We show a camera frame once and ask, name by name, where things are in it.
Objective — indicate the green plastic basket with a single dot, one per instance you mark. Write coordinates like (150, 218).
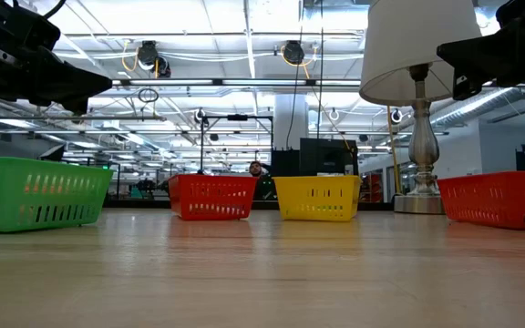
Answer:
(62, 169)

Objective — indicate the yellow plastic basket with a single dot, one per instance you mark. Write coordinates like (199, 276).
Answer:
(317, 182)

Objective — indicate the black metal rig frame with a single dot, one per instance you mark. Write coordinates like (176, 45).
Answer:
(237, 117)

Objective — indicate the silver ventilation duct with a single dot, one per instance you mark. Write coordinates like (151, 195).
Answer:
(472, 109)

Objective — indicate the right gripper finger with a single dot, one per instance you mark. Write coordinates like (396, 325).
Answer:
(481, 70)
(476, 48)

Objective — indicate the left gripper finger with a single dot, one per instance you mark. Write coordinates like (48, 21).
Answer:
(71, 75)
(71, 93)

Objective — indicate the red storage shelf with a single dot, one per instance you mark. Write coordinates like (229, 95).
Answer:
(374, 191)

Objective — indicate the table lamp white shade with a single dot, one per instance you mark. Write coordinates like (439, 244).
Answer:
(422, 146)

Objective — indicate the person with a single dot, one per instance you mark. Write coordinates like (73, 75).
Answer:
(256, 169)

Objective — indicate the black monitor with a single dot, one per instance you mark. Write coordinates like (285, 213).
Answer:
(328, 157)

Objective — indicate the black cabinet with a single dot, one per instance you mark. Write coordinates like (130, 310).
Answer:
(287, 166)

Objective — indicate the red plastic basket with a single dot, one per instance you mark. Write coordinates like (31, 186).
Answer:
(495, 180)
(212, 181)

